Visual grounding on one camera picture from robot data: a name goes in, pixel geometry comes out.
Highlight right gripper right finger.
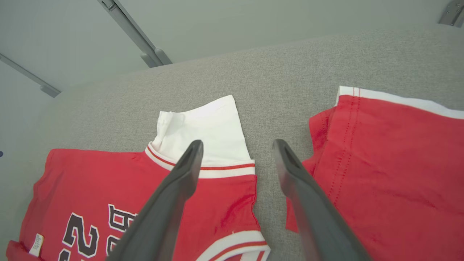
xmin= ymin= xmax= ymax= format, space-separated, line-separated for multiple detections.
xmin=272 ymin=138 xmax=372 ymax=261

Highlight grey metal partition post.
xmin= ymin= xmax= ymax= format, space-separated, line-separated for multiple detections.
xmin=0 ymin=53 xmax=61 ymax=98
xmin=97 ymin=0 xmax=173 ymax=69

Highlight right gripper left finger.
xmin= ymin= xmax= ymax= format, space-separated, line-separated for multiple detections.
xmin=106 ymin=139 xmax=204 ymax=261

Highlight red white basketball shorts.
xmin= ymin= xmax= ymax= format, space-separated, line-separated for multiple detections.
xmin=285 ymin=86 xmax=464 ymax=261

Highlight metal hinge bracket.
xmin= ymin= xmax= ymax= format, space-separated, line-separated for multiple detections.
xmin=438 ymin=0 xmax=464 ymax=28

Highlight red white-sleeved basketball jersey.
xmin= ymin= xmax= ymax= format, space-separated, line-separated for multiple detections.
xmin=5 ymin=95 xmax=272 ymax=261

